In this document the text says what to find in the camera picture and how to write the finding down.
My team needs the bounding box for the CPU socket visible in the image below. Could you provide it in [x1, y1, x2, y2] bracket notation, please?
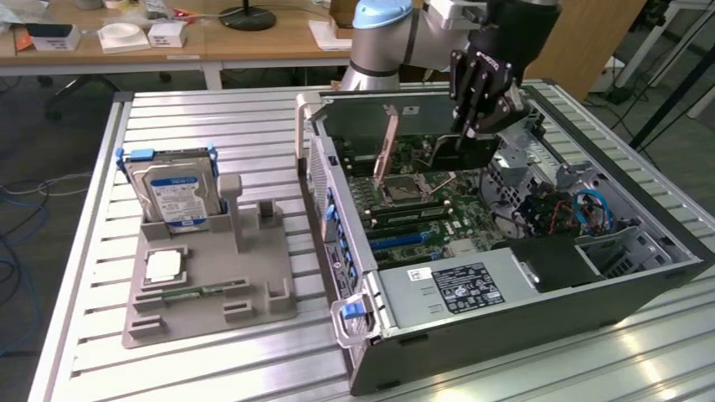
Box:
[379, 173, 433, 203]

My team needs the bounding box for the green RAM stick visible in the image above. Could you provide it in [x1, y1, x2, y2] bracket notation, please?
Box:
[162, 283, 237, 299]

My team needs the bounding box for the wooden desk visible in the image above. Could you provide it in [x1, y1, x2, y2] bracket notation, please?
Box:
[0, 0, 511, 77]

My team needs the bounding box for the metal socket cover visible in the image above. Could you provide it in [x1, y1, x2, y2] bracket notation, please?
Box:
[417, 169, 466, 198]

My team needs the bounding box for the grey power supply unit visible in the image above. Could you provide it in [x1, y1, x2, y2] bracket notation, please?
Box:
[366, 246, 539, 336]

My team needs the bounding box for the white box with dark top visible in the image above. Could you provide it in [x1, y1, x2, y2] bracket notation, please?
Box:
[25, 23, 83, 52]

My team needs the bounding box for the black plastic shroud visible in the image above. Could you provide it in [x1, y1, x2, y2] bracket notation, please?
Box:
[511, 236, 606, 294]

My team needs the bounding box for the white table frame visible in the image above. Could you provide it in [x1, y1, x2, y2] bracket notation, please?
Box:
[590, 0, 715, 121]

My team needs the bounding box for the black round lamp base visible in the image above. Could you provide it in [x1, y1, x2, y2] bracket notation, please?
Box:
[218, 0, 279, 32]

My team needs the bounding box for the green motherboard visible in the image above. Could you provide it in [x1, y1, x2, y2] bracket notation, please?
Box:
[341, 133, 505, 270]

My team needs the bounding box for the plain white box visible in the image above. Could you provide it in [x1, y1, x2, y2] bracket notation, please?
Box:
[147, 21, 190, 49]

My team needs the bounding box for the white square dish holder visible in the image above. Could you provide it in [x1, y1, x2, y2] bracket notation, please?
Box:
[97, 23, 154, 54]

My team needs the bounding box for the blue floor cable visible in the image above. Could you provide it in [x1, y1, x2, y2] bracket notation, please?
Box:
[0, 183, 53, 358]

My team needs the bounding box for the black graphics card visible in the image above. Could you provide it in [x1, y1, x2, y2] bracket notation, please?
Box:
[373, 104, 502, 186]

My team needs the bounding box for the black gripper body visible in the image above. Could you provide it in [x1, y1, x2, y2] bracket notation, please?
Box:
[467, 0, 563, 81]

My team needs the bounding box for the white paper stack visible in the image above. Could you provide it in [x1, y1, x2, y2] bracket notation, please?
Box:
[309, 19, 354, 52]

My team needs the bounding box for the wooden cabinet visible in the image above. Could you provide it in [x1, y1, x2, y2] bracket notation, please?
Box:
[474, 0, 650, 102]

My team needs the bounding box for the black office chair base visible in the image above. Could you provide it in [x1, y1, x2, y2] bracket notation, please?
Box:
[38, 74, 122, 122]

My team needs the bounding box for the blue expansion slot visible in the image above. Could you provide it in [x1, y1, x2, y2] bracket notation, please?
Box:
[369, 232, 435, 250]

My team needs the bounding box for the grey parts rack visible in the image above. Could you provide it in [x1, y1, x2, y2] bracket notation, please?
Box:
[121, 173, 301, 349]

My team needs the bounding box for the blue disk wire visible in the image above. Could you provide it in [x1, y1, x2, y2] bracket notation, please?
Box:
[574, 188, 617, 236]

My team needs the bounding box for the black installed RAM stick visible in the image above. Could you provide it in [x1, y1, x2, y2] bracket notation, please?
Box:
[369, 204, 450, 229]

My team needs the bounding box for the hard disk in blue caddy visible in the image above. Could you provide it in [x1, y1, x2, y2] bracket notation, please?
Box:
[114, 142, 221, 234]

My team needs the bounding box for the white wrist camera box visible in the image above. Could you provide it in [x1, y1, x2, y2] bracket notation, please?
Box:
[425, 0, 483, 28]

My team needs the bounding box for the silver CPU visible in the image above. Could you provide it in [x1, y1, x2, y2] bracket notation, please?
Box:
[143, 250, 186, 282]

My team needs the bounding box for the open black PC case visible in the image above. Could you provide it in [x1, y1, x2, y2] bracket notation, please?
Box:
[294, 79, 715, 397]

